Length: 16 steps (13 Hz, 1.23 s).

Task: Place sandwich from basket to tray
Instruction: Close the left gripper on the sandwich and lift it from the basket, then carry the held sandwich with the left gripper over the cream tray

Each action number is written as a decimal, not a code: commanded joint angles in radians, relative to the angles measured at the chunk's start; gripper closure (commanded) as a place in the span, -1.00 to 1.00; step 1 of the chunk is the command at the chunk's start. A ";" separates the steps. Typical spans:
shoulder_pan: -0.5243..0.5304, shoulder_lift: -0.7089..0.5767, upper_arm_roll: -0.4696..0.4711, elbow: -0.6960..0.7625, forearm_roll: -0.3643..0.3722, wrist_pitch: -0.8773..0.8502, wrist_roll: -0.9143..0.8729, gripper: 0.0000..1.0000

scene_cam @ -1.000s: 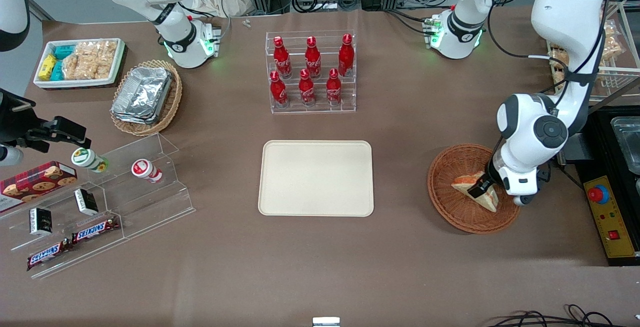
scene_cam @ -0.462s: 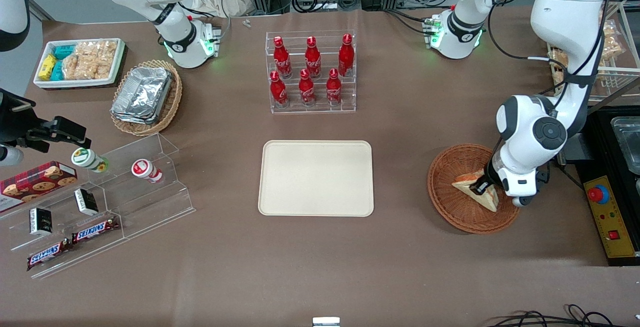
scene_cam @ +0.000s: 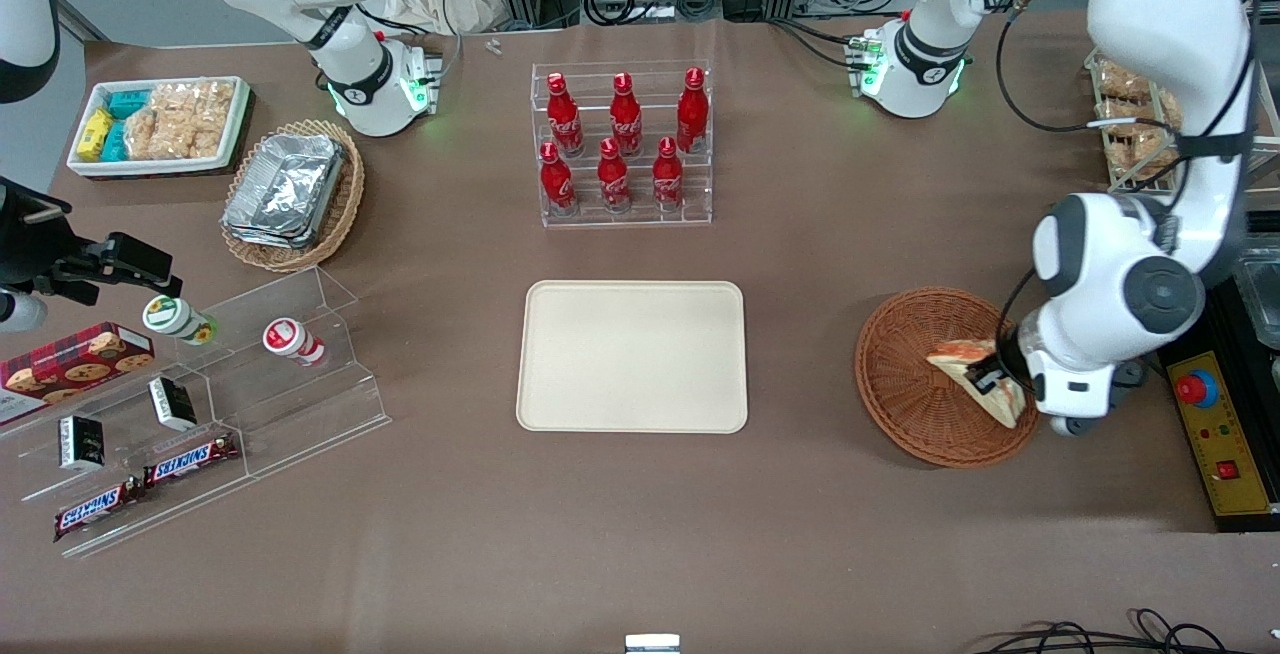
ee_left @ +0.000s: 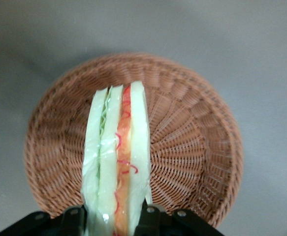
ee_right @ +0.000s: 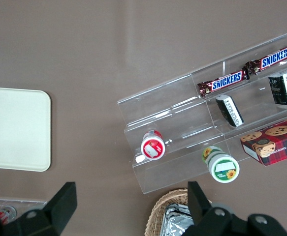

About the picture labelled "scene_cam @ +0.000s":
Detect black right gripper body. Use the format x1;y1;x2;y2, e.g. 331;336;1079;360
0;179;116;335

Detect triangle sandwich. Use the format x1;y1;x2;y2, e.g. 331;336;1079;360
926;338;1026;429

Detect round brown wicker basket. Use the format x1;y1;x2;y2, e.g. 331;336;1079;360
855;286;1041;468

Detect oval light wicker basket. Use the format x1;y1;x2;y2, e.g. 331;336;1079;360
220;119;366;273

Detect beige plastic tray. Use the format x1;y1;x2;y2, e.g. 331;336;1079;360
516;280;749;434

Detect green lid yogurt bottle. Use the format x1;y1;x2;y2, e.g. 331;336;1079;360
142;296;219;347

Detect white rectangular snack bin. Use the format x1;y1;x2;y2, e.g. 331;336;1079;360
67;76;252;179

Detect yellow snack pack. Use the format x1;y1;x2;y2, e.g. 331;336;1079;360
77;108;114;163

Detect red plaid cookie box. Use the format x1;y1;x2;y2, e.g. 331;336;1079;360
0;322;156;425

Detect clear bag of crackers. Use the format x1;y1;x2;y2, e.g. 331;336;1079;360
124;80;237;161

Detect small black white box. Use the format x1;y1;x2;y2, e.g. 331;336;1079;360
58;416;107;472
148;377;199;432

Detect stack of foil trays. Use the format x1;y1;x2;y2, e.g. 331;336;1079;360
224;133;347;251

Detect red lid yogurt bottle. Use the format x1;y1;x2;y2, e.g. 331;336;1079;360
263;319;328;367

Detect black control box yellow panel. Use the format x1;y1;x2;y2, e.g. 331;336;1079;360
1160;284;1280;533

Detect snickers bar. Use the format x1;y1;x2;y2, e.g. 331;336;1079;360
53;479;146;543
143;432;241;488

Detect clear acrylic stepped display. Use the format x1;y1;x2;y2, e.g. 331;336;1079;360
0;267;391;560

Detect cracker pack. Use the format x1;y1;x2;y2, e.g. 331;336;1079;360
1100;99;1186;185
1097;62;1163;102

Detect red cola bottle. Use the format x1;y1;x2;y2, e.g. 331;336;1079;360
597;138;633;214
652;137;685;212
539;141;577;216
545;72;585;157
609;72;644;157
676;67;710;155

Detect clear acrylic bottle rack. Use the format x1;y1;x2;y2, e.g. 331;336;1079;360
530;61;713;228

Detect black floor cables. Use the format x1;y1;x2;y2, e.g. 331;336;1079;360
970;609;1280;654

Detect wire snack rack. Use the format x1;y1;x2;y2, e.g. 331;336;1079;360
1085;49;1280;197

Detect coiled black cable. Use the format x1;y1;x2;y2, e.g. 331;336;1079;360
585;0;721;27

